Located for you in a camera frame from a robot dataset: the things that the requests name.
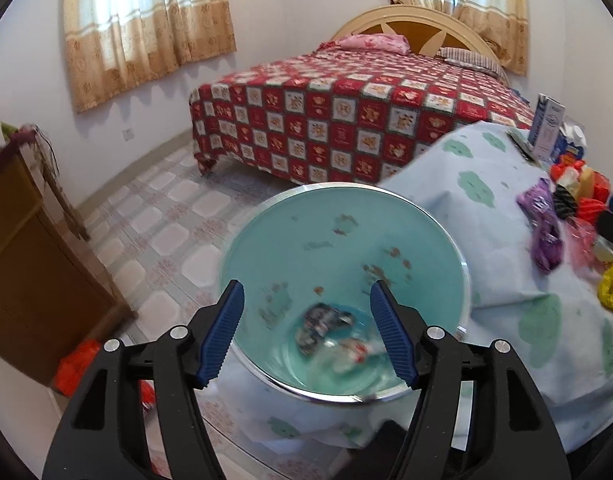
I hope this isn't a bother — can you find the wide beige curtain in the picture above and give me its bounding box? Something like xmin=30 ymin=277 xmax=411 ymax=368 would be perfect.
xmin=62 ymin=0 xmax=237 ymax=115

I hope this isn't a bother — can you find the cream wooden bed headboard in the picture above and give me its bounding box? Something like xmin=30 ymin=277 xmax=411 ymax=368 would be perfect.
xmin=329 ymin=5 xmax=512 ymax=86

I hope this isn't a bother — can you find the pink pillow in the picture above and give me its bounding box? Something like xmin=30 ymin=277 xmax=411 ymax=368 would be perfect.
xmin=331 ymin=32 xmax=411 ymax=56

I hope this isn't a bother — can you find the wooden side table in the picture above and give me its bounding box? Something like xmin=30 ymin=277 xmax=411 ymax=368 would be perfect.
xmin=16 ymin=122 xmax=92 ymax=241

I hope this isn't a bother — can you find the bed with red patterned cover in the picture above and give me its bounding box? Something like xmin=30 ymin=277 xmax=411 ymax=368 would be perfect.
xmin=188 ymin=49 xmax=537 ymax=186

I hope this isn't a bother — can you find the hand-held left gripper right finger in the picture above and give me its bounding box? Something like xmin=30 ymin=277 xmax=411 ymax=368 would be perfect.
xmin=369 ymin=280 xmax=572 ymax=480

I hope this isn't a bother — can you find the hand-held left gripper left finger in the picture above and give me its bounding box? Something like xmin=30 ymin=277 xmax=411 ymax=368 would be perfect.
xmin=41 ymin=279 xmax=247 ymax=480

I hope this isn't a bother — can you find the dark red cloth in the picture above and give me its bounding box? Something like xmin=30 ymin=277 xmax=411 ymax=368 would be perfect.
xmin=0 ymin=127 xmax=42 ymax=161

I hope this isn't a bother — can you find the small red plastic bag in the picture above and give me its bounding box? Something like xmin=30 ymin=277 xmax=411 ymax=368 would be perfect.
xmin=551 ymin=154 xmax=586 ymax=181
xmin=576 ymin=197 xmax=607 ymax=223

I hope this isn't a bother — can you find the narrow beige curtain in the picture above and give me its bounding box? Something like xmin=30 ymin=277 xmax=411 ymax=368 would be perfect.
xmin=379 ymin=0 xmax=529 ymax=77

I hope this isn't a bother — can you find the white and blue milk carton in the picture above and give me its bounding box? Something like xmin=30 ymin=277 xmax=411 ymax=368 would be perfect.
xmin=529 ymin=92 xmax=567 ymax=165

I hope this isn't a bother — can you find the brown wooden cabinet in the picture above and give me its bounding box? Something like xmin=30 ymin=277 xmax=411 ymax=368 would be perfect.
xmin=0 ymin=152 xmax=137 ymax=388

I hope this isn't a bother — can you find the black striped wrapper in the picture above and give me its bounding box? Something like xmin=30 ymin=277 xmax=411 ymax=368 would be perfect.
xmin=553 ymin=182 xmax=582 ymax=220

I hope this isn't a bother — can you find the striped pillow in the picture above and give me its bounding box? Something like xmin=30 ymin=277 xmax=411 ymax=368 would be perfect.
xmin=436 ymin=46 xmax=507 ymax=78

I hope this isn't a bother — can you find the purple snack wrapper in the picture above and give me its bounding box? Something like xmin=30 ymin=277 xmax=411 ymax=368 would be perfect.
xmin=516 ymin=180 xmax=564 ymax=275

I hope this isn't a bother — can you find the dark remote control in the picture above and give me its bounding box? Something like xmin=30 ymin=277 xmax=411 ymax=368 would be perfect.
xmin=506 ymin=129 xmax=541 ymax=165

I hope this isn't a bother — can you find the black snack wrapper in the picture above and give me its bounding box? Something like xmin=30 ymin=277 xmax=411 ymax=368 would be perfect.
xmin=294 ymin=302 xmax=357 ymax=358

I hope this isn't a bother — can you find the table with light blue cloth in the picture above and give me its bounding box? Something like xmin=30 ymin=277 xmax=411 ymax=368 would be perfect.
xmin=201 ymin=121 xmax=613 ymax=453

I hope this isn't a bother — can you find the pink clear plastic wrapper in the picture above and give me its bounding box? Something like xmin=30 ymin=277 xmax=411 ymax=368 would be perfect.
xmin=563 ymin=220 xmax=599 ymax=268

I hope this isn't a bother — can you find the blue drink carton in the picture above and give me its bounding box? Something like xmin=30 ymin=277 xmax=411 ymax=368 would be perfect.
xmin=556 ymin=122 xmax=587 ymax=161

